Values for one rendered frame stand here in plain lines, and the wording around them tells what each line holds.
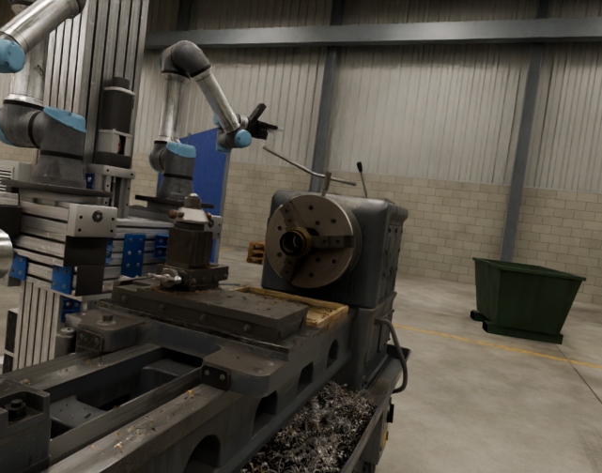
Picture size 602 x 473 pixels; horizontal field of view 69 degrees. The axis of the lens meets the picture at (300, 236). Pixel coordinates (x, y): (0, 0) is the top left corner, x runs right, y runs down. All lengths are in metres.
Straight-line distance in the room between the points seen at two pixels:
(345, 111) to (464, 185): 3.62
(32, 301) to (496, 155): 10.62
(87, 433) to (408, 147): 11.21
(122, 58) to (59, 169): 0.58
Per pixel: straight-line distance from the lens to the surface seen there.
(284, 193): 1.69
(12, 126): 1.60
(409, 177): 11.47
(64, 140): 1.51
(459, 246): 11.31
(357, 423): 1.43
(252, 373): 0.75
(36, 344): 1.93
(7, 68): 1.34
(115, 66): 1.87
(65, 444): 0.66
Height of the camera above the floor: 1.17
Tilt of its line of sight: 3 degrees down
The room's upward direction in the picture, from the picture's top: 7 degrees clockwise
